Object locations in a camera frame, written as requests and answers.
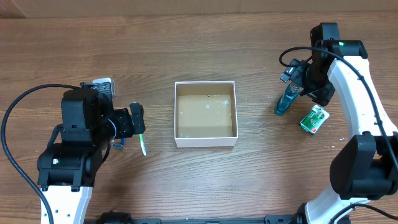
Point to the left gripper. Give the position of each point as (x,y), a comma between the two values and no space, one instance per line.
(126,127)

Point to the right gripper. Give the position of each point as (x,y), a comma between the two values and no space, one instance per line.
(323,94)

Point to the blue mouthwash bottle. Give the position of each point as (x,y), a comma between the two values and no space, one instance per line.
(285,101)

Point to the green white packet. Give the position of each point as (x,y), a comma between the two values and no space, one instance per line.
(314,120)

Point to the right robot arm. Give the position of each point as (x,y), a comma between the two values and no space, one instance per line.
(366,168)

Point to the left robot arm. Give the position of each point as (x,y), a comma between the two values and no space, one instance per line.
(79,146)

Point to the green white toothbrush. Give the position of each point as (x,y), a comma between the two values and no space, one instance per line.
(142,144)

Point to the white cardboard box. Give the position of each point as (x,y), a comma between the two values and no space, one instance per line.
(205,114)

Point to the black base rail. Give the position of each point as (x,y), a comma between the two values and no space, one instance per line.
(126,218)

